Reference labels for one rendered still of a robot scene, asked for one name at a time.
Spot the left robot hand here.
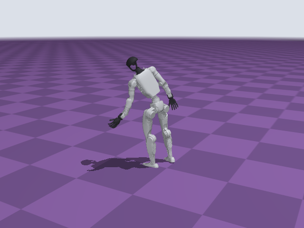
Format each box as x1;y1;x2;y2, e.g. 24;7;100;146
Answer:
109;113;123;128

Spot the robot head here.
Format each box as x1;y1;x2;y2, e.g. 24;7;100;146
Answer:
126;57;144;75

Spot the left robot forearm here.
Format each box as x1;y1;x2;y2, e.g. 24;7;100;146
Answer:
120;98;132;119

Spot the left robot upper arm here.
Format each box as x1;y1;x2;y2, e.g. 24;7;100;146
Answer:
127;78;137;103

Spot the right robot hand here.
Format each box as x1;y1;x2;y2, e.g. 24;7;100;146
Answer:
167;93;178;110

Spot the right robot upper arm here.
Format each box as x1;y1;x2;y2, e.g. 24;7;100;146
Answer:
148;66;165;86

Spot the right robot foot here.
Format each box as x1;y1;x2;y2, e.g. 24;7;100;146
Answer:
164;157;175;162

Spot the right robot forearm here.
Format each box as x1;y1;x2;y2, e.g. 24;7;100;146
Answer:
162;82;172;98

